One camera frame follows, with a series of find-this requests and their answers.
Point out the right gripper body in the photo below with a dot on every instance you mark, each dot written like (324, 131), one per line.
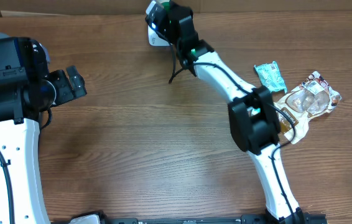
(174, 37)

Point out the teal snack packet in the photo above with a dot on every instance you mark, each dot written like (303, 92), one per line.
(270, 76)

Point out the beige brown snack pouch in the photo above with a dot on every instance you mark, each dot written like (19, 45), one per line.
(312, 98)

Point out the green lid white jar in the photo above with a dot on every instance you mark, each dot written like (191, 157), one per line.
(166, 5)

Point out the small teal tissue pack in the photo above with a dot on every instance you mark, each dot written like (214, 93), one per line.
(253, 111)

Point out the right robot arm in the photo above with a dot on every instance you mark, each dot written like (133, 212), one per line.
(253, 117)

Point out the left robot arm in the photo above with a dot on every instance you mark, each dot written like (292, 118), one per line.
(27, 89)

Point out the white barcode scanner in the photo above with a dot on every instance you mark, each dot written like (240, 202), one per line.
(155, 38)

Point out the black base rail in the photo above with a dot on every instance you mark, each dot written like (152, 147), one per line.
(100, 217)

